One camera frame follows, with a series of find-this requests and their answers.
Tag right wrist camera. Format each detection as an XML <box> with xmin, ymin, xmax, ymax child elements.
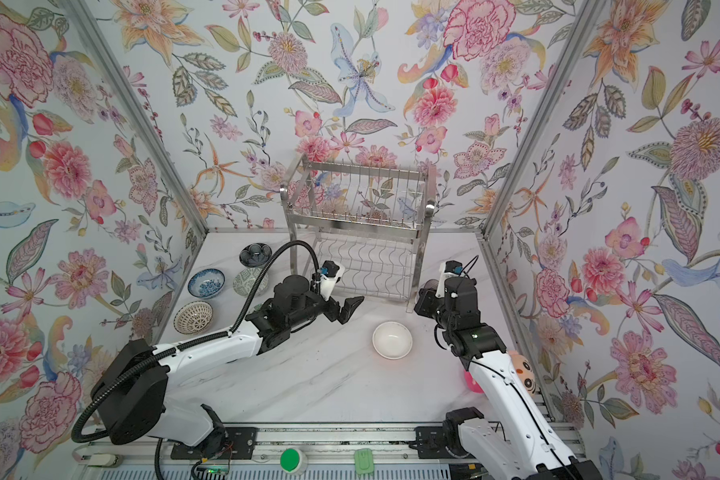
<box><xmin>441</xmin><ymin>260</ymin><xmax>464</xmax><ymax>281</ymax></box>

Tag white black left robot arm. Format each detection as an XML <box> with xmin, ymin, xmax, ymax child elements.
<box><xmin>70</xmin><ymin>240</ymin><xmax>364</xmax><ymax>457</ymax></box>

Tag white plug on rail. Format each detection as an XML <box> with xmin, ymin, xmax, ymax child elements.
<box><xmin>88</xmin><ymin>453</ymin><xmax>120</xmax><ymax>468</ymax></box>

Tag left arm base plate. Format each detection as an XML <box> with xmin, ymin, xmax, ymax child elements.
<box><xmin>170</xmin><ymin>427</ymin><xmax>258</xmax><ymax>461</ymax></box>

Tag white lattice pattern bowl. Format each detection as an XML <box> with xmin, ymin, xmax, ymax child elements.
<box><xmin>173</xmin><ymin>301</ymin><xmax>213</xmax><ymax>335</ymax></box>

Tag black patterned bowl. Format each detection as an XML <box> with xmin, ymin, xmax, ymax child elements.
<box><xmin>239</xmin><ymin>242</ymin><xmax>273</xmax><ymax>268</ymax></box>

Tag white bowl orange outside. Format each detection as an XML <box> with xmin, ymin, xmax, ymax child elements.
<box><xmin>372</xmin><ymin>321</ymin><xmax>413</xmax><ymax>360</ymax></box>

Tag green round button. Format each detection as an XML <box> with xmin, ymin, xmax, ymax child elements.
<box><xmin>279</xmin><ymin>448</ymin><xmax>308</xmax><ymax>475</ymax></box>

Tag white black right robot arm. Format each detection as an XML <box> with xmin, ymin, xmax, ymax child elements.
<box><xmin>414</xmin><ymin>276</ymin><xmax>602</xmax><ymax>479</ymax></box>

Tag light green rectangular device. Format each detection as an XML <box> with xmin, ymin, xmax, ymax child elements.
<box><xmin>353</xmin><ymin>448</ymin><xmax>375</xmax><ymax>476</ymax></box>

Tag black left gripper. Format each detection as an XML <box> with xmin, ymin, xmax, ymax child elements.
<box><xmin>286</xmin><ymin>278</ymin><xmax>365</xmax><ymax>330</ymax></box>

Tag yellow tag block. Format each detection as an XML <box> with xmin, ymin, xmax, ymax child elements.
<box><xmin>536</xmin><ymin>452</ymin><xmax>561</xmax><ymax>472</ymax></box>

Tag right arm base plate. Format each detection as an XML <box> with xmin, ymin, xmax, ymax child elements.
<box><xmin>410</xmin><ymin>426</ymin><xmax>470</xmax><ymax>460</ymax></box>

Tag pink plush pig toy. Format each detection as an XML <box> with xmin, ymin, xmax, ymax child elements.
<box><xmin>464</xmin><ymin>350</ymin><xmax>539</xmax><ymax>395</ymax></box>

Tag aluminium front rail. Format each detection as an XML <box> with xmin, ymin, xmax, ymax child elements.
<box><xmin>71</xmin><ymin>421</ymin><xmax>595</xmax><ymax>480</ymax></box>

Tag stainless steel dish rack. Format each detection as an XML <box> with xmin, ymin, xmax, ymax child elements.
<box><xmin>280</xmin><ymin>156</ymin><xmax>437</xmax><ymax>308</ymax></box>

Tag blue floral bowl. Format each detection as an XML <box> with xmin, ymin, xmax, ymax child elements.
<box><xmin>187</xmin><ymin>268</ymin><xmax>226</xmax><ymax>300</ymax></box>

